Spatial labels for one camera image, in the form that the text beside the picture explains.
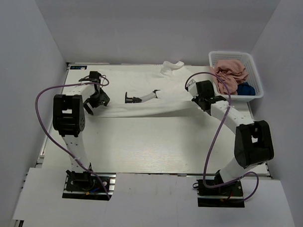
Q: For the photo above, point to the pink t shirt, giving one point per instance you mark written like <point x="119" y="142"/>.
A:
<point x="232" y="72"/>

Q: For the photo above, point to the blue t shirt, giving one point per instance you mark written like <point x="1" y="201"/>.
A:
<point x="244" y="89"/>

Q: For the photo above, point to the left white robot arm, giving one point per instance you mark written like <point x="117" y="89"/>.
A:
<point x="69" y="120"/>

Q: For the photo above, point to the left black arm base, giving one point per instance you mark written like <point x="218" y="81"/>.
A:
<point x="86" y="186"/>

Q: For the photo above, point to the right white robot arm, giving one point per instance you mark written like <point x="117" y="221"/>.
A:
<point x="253" y="142"/>

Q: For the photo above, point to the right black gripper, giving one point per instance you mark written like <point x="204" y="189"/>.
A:
<point x="201" y="101"/>

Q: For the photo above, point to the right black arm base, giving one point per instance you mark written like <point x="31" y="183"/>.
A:
<point x="230" y="196"/>

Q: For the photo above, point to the blue label sticker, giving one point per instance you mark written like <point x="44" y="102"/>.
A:
<point x="78" y="67"/>

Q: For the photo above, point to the white plastic basket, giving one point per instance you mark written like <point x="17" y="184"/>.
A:
<point x="253" y="76"/>

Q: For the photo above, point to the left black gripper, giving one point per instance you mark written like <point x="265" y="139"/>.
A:
<point x="92" y="103"/>

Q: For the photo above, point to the white t shirt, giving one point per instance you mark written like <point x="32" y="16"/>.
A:
<point x="146" y="93"/>

